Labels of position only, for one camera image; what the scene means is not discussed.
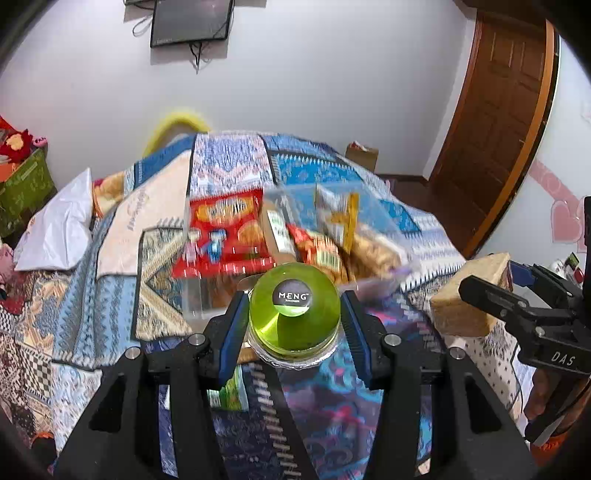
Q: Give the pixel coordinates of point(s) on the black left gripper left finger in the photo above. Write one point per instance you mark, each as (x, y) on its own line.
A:
(117, 435)

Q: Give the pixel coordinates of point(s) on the white pillow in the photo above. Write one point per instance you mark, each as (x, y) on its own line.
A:
(58, 235)

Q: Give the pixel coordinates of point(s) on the green peas snack bag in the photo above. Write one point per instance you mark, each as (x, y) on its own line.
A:
(232, 396)

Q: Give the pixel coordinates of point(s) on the yellow silver snack packet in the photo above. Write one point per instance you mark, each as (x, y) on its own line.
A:
(337, 215)

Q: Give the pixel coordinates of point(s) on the clear plastic storage bin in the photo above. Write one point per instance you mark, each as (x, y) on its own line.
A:
(290, 216)

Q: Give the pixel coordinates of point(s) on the cardboard box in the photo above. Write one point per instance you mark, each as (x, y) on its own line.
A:
(365, 156)

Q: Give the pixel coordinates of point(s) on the red plush toy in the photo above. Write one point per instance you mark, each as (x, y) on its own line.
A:
(17, 146)

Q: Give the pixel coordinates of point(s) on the brown wooden door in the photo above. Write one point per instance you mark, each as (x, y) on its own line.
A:
(496, 128)

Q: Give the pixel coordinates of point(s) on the red walnut cookie bag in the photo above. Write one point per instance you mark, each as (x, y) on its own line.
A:
(319, 251)

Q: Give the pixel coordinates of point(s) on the patchwork patterned bedspread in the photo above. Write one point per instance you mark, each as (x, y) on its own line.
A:
(61, 331)

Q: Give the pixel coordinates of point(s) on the round biscuit pack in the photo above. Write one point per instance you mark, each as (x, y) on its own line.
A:
(278, 240)

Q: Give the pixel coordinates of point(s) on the wall mounted black television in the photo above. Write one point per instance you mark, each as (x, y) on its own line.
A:
(186, 21)

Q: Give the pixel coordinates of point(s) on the square cracker stack pack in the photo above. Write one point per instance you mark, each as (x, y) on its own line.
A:
(452, 307)

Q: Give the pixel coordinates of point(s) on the person's hand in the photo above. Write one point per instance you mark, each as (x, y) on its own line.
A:
(543, 385)

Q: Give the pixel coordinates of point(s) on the yellow foam hoop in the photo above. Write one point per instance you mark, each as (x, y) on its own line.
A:
(174, 123)

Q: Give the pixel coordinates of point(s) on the green jelly cup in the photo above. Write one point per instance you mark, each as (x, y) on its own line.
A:
(294, 316)

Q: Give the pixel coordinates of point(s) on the green storage box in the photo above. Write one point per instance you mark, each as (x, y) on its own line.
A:
(25, 192)

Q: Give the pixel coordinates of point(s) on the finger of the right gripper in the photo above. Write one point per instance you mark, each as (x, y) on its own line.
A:
(494, 300)

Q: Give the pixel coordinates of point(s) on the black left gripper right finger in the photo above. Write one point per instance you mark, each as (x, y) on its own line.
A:
(473, 436)

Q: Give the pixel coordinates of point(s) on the puffed rice bar pack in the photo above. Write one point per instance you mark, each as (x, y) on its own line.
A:
(380, 254)

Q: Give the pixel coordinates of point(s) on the red Wangwang snack bag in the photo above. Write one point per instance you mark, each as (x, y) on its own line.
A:
(224, 237)

